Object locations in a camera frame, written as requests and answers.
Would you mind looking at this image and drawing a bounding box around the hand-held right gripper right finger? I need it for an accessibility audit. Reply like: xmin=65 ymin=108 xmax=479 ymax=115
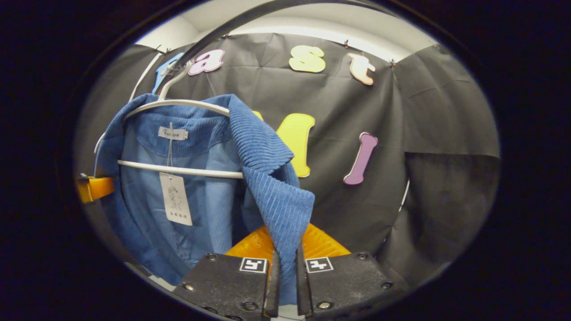
xmin=295 ymin=223 xmax=409 ymax=320

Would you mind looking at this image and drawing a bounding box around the blue corduroy jacket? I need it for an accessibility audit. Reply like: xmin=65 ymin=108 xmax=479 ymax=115
xmin=94 ymin=93 xmax=316 ymax=306

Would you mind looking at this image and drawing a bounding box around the white plastic clothes hanger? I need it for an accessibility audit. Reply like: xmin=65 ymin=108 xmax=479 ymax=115
xmin=94 ymin=58 xmax=245 ymax=180

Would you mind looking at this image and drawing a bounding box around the black backdrop cloth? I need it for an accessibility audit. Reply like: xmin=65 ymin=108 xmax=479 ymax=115
xmin=74 ymin=32 xmax=501 ymax=287

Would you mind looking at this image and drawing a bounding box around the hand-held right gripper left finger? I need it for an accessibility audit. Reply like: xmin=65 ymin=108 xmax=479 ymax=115
xmin=172 ymin=225 xmax=280 ymax=320

